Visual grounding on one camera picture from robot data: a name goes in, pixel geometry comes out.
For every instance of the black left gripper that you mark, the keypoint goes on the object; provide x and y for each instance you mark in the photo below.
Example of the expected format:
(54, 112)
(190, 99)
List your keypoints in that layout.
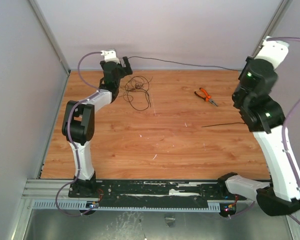
(125, 71)

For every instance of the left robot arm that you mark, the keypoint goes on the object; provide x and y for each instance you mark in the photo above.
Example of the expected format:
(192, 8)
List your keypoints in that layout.
(79, 118)

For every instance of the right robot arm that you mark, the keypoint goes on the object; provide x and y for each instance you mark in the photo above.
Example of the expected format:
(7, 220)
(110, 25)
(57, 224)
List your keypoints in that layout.
(266, 120)

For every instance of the black zip tie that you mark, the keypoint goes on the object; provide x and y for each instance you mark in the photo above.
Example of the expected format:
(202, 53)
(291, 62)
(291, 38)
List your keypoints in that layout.
(223, 124)

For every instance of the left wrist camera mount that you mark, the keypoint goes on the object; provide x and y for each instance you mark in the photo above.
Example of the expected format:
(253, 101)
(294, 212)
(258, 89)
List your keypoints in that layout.
(110, 55)

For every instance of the orange handled pliers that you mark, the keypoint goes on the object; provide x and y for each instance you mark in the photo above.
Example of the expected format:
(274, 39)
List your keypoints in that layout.
(205, 96)

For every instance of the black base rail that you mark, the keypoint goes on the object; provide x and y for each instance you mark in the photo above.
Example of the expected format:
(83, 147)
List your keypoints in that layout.
(157, 194)

